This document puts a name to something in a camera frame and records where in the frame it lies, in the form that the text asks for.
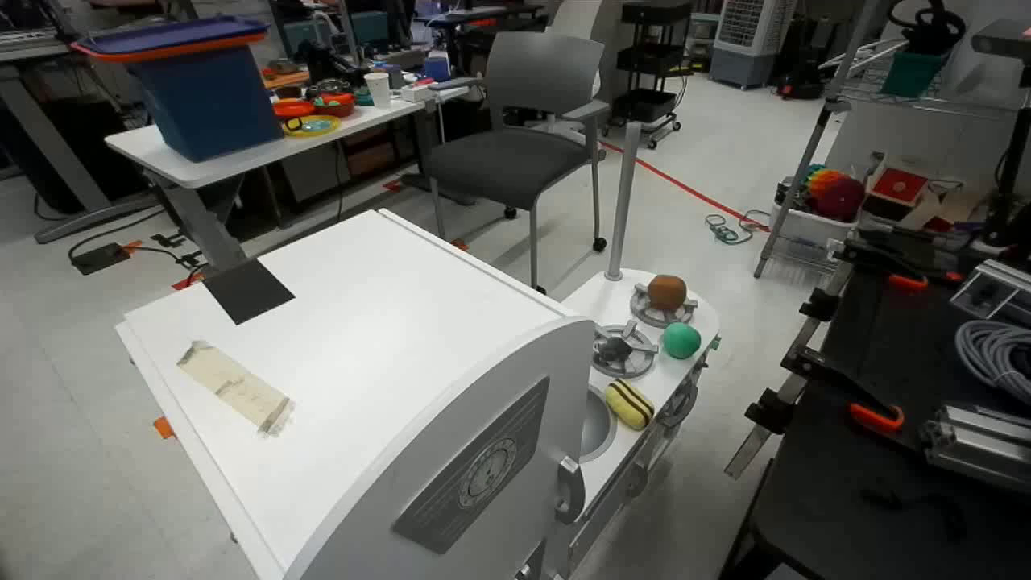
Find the red plush ball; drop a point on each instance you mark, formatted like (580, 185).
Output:
(837, 196)

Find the aluminium extrusion rail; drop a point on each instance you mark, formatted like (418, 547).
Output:
(985, 445)

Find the white vertical pole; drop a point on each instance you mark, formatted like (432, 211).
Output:
(625, 204)

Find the beige rectangular block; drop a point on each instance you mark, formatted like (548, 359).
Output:
(237, 388)

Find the black table clamp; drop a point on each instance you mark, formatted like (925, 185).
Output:
(821, 303)
(773, 412)

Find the teal bucket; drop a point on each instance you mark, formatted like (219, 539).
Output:
(918, 72)

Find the grey tripod stand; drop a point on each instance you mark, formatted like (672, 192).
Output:
(803, 178)

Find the black square sheet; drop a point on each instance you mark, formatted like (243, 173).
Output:
(246, 293)

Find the white cup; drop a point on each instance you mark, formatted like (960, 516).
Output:
(379, 88)

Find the black equipment stand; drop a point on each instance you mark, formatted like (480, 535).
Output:
(1013, 162)

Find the grey round-logo plaque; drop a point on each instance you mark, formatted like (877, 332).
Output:
(473, 471)

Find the crumpled silver foil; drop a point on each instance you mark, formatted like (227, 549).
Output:
(644, 359)

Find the small dark grey toy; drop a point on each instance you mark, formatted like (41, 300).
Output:
(614, 352)

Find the black utility cart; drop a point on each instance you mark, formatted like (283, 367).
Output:
(650, 101)

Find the yellow green plate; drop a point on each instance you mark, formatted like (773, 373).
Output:
(320, 128)

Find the red flat box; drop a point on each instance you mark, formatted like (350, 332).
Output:
(898, 187)

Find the green ball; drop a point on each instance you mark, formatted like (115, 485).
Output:
(682, 341)

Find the white framed box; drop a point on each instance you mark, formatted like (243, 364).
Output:
(993, 296)

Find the orange bowl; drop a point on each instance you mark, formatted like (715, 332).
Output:
(293, 107)

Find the black power strip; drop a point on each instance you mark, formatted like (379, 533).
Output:
(99, 259)

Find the grey toy faucet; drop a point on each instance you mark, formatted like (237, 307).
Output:
(573, 492)

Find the white toy storage bin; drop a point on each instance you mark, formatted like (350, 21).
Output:
(816, 230)

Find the blue plastic bin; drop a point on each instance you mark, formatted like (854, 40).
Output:
(210, 107)

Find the white work table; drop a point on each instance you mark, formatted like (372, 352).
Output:
(214, 167)

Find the grey visitor chair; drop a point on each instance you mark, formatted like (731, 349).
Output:
(505, 162)

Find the white floor appliance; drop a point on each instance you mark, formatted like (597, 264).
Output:
(746, 43)

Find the purple bin lid orange rim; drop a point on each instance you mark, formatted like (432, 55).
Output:
(171, 40)

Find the grey desk frame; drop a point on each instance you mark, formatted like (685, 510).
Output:
(47, 143)

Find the red orange toy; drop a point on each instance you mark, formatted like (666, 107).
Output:
(337, 101)

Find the yellow striped plush toy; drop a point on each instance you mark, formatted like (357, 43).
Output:
(629, 403)

